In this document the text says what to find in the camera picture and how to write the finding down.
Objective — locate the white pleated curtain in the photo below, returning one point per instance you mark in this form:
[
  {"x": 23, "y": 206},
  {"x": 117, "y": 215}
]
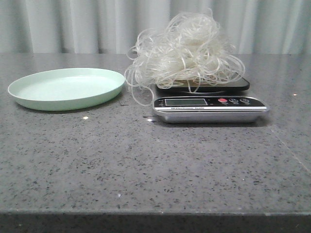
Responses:
[{"x": 111, "y": 26}]

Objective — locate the translucent white vermicelli bundle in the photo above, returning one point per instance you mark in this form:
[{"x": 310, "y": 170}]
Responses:
[{"x": 192, "y": 50}]

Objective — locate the pale green round plate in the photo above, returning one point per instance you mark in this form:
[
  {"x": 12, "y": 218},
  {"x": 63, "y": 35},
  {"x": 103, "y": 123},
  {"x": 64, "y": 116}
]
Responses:
[{"x": 66, "y": 89}]

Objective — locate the black silver kitchen scale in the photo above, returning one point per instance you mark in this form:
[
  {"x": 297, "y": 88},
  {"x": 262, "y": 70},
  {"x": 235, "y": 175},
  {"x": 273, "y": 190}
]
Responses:
[{"x": 221, "y": 103}]

